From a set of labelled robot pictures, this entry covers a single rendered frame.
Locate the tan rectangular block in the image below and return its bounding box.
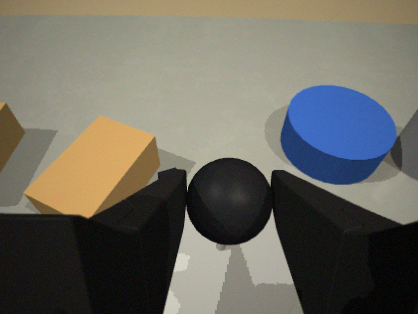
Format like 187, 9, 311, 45
0, 102, 25, 173
23, 115, 160, 218

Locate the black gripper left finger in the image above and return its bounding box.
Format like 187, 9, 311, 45
0, 169, 187, 314

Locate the white cylinder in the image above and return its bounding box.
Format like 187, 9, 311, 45
391, 109, 418, 180

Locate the blue cylinder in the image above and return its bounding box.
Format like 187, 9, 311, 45
281, 85, 396, 185

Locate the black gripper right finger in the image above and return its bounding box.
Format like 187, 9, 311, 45
270, 170, 418, 314

